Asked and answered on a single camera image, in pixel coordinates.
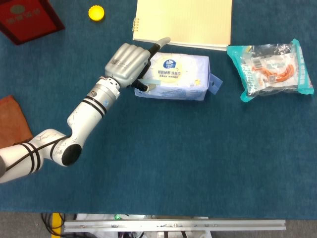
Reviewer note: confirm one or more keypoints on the red certificate box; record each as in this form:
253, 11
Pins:
27, 19

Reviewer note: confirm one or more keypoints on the white blue tissue pack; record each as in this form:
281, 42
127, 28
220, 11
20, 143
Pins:
183, 79

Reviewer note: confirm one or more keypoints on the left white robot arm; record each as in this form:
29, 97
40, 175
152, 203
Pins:
84, 116

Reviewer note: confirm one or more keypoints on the teal snack package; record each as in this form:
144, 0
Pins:
270, 72

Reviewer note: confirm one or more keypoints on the pale yellow spiral notebook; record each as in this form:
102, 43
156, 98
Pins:
183, 22

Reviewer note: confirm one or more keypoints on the teal felt table cover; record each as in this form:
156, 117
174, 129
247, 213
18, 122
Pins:
161, 153

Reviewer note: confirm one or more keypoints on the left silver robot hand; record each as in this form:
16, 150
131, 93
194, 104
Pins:
126, 64

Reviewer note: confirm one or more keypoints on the aluminium profile rail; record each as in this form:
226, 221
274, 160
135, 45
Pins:
173, 225

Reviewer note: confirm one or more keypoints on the yellow floor strip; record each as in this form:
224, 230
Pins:
56, 220

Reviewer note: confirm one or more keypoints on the yellow bottle cap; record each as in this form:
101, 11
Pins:
96, 13

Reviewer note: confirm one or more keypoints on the orange cloth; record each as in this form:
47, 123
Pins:
11, 119

